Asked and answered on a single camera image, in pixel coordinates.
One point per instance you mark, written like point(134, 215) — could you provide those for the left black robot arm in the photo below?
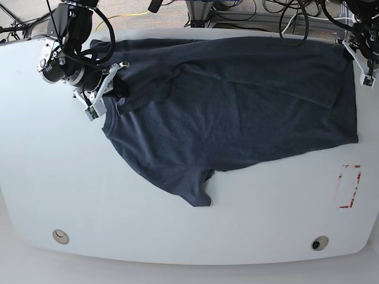
point(362, 43)

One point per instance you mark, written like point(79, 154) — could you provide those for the table cable grommet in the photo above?
point(60, 237)
point(320, 243)

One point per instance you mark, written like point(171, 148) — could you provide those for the dark blue T-shirt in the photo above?
point(194, 107)

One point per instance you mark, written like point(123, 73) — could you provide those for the red tape rectangle marking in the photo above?
point(347, 185)

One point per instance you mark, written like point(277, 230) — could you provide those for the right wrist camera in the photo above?
point(95, 110)

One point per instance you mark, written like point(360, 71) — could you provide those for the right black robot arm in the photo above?
point(63, 58)

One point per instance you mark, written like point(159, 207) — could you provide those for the right table cable grommet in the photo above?
point(320, 243)

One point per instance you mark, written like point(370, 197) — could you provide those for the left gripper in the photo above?
point(368, 67)

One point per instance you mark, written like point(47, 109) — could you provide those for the black tripod legs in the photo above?
point(25, 12)

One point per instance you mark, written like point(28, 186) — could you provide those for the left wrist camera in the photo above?
point(367, 80)

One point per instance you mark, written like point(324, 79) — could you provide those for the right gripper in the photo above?
point(96, 83)

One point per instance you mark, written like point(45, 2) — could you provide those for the aluminium frame stand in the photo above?
point(201, 14)

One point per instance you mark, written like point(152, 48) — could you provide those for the left table cable grommet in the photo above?
point(60, 237)

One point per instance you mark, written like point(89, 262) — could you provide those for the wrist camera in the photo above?
point(95, 110)
point(367, 80)

